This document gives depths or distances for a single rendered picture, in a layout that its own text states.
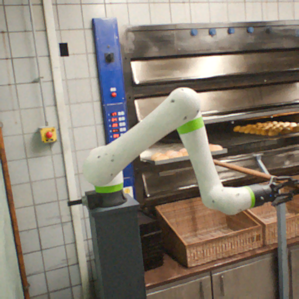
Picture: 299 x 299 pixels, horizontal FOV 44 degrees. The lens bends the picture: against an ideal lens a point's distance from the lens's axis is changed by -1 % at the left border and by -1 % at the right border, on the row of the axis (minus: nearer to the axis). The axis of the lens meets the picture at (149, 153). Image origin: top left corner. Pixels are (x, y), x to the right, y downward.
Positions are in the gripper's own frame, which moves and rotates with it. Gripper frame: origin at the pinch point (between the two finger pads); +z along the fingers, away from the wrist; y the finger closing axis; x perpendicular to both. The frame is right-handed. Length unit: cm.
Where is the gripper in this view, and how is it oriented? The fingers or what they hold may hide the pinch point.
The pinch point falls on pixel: (298, 186)
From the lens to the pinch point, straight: 174.5
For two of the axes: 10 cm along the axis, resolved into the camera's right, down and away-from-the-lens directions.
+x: 3.6, 1.2, -9.3
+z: 9.3, -1.4, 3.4
